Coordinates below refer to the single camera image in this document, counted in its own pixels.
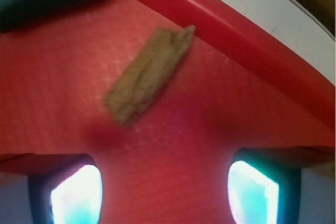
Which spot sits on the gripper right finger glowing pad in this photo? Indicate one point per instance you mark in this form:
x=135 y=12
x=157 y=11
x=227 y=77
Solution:
x=282 y=185

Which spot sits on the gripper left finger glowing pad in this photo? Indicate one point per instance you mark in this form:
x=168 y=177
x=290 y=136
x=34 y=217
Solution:
x=50 y=188

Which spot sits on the brown wood chip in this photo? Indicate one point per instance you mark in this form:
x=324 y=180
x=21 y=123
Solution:
x=142 y=81

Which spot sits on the red plastic tray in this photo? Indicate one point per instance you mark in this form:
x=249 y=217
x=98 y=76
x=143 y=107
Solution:
x=237 y=87

